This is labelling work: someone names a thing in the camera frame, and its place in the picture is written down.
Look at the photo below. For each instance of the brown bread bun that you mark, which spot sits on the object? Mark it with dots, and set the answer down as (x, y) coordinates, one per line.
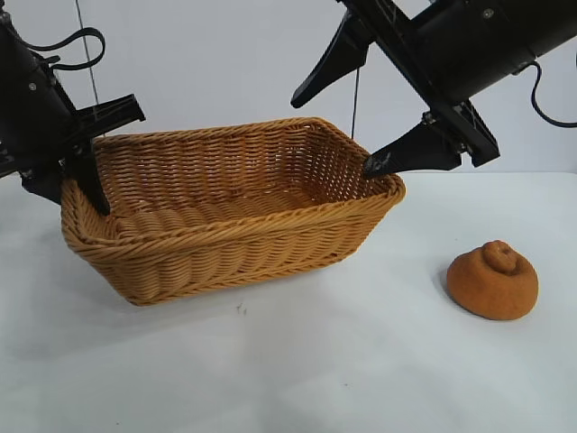
(487, 293)

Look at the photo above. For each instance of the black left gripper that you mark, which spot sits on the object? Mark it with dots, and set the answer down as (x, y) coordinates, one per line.
(40, 126)

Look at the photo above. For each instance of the woven tan wicker basket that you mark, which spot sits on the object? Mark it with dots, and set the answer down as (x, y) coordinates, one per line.
(234, 243)

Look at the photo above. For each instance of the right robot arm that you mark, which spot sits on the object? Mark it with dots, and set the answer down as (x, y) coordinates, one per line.
(550, 22)

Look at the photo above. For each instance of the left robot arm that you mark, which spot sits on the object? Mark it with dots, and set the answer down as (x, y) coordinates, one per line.
(18, 49)

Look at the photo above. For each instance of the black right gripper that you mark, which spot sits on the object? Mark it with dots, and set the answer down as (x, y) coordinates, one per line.
(451, 49)

